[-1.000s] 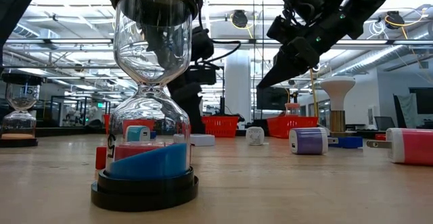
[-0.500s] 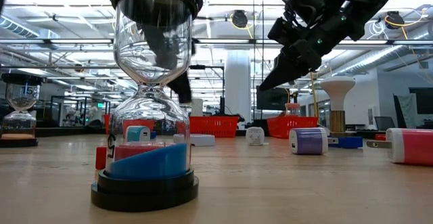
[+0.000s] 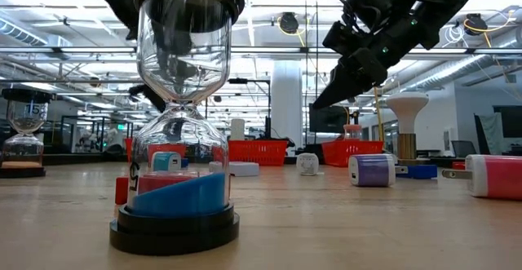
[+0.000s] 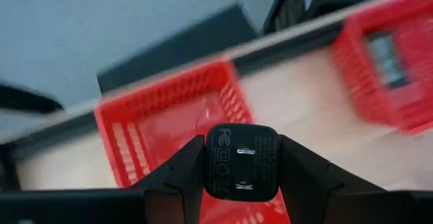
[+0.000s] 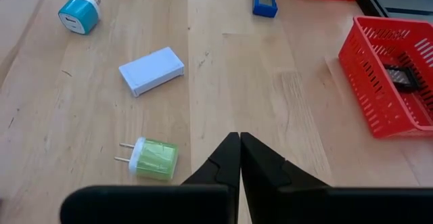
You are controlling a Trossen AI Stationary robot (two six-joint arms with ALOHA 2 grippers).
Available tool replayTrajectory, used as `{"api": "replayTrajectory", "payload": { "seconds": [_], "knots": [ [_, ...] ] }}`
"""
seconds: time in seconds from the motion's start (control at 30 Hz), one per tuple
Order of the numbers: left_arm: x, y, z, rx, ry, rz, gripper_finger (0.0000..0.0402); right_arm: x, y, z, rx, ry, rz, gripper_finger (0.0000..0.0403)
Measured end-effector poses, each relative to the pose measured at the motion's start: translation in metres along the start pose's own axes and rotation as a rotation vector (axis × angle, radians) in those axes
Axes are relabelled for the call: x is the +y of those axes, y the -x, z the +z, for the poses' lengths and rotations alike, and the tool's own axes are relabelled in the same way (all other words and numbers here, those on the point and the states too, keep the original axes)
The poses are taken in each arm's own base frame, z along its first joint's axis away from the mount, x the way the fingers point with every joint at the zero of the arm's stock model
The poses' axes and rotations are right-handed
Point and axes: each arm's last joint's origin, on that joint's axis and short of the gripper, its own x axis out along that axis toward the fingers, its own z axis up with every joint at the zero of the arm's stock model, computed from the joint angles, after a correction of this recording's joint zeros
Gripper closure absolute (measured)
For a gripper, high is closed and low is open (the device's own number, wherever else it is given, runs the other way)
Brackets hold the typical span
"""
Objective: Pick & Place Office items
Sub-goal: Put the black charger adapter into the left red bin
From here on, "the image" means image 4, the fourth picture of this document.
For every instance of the black wall charger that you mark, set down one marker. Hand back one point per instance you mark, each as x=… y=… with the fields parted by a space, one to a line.
x=242 y=176

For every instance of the black wheeled base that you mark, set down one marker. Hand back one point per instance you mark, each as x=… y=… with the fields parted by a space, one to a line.
x=23 y=100

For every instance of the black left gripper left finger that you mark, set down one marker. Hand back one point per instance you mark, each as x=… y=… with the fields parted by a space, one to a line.
x=182 y=176

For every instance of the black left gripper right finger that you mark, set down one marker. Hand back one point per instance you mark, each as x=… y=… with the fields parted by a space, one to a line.
x=304 y=183

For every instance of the red plastic basket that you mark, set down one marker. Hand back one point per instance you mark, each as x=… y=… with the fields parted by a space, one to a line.
x=419 y=65
x=162 y=129

